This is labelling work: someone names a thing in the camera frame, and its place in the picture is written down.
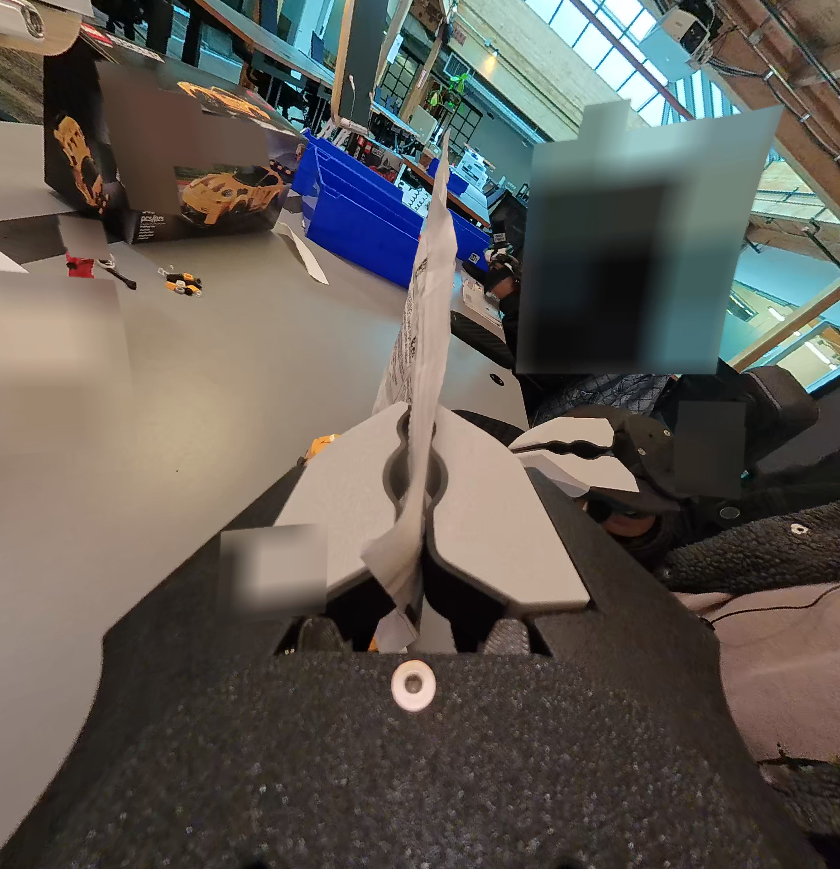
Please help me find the grey fleece jacket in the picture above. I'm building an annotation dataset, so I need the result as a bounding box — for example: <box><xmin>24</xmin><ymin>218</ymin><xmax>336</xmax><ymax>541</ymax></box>
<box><xmin>760</xmin><ymin>750</ymin><xmax>840</xmax><ymax>850</ymax></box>

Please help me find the person's right hand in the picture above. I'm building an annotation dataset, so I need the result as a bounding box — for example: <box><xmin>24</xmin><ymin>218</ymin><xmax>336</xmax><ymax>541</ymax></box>
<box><xmin>587</xmin><ymin>492</ymin><xmax>672</xmax><ymax>558</ymax></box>

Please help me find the large blue storage bin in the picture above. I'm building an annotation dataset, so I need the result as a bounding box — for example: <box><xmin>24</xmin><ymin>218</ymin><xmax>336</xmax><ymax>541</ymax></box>
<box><xmin>306</xmin><ymin>170</ymin><xmax>493</xmax><ymax>290</ymax></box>

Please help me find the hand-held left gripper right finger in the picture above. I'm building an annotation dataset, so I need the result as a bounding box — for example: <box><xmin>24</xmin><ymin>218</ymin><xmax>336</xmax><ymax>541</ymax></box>
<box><xmin>423</xmin><ymin>405</ymin><xmax>592</xmax><ymax>619</ymax></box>

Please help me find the pink shirt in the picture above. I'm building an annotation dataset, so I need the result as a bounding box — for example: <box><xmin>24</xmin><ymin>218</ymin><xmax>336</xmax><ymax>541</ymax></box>
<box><xmin>692</xmin><ymin>582</ymin><xmax>840</xmax><ymax>768</ymax></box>

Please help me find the black lego set box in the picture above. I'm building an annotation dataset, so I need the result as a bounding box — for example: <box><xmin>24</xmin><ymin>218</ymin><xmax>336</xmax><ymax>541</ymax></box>
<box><xmin>44</xmin><ymin>28</ymin><xmax>308</xmax><ymax>245</ymax></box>

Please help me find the patterned fabric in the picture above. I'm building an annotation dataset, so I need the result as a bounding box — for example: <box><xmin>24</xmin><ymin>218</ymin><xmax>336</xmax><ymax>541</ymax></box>
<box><xmin>536</xmin><ymin>370</ymin><xmax>673</xmax><ymax>425</ymax></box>

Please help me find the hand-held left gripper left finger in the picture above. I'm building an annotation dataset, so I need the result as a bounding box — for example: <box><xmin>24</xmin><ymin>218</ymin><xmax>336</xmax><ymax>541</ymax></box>
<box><xmin>275</xmin><ymin>404</ymin><xmax>421</xmax><ymax>598</ymax></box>

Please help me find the white printed paper bag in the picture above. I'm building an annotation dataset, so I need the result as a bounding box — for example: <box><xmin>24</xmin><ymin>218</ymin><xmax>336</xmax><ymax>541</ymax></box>
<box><xmin>362</xmin><ymin>134</ymin><xmax>461</xmax><ymax>653</ymax></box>

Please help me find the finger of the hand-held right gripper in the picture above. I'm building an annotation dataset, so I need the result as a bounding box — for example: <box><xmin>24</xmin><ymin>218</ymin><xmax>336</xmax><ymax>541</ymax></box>
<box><xmin>518</xmin><ymin>449</ymin><xmax>641</xmax><ymax>498</ymax></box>
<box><xmin>510</xmin><ymin>416</ymin><xmax>619</xmax><ymax>457</ymax></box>

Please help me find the pile of empty paper bags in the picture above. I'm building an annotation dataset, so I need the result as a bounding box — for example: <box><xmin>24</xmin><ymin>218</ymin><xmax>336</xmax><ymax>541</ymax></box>
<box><xmin>272</xmin><ymin>215</ymin><xmax>331</xmax><ymax>286</ymax></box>

